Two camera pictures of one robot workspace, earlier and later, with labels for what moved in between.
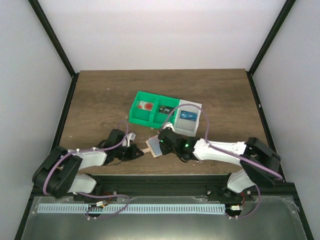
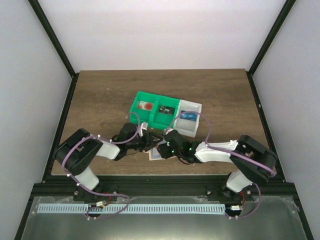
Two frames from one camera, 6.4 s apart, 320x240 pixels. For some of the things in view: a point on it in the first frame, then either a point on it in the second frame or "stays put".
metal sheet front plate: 270,218 stays put
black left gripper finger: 136,152 to 155,140
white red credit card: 145,105 stays put
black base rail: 180,186 stays put
